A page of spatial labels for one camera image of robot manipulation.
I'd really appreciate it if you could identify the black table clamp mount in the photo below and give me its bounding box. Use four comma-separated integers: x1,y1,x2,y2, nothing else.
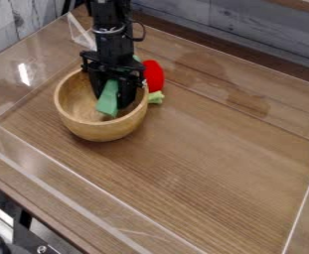
12,209,61,254

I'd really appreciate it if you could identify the clear acrylic tray wall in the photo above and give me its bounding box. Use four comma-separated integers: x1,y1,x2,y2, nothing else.
0,125,206,254

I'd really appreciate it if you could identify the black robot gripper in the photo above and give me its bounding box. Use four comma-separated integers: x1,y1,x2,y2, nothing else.
79,28,144,109

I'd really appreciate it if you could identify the brown wooden bowl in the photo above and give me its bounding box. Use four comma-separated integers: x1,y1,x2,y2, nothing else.
53,68,148,142

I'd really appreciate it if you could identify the green rectangular block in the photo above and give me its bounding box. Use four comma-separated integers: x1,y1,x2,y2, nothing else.
95,79,118,117

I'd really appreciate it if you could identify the red plush strawberry toy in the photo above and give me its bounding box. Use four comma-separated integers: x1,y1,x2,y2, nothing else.
143,60,164,104

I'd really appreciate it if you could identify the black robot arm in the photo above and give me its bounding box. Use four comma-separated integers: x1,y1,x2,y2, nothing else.
79,0,146,109

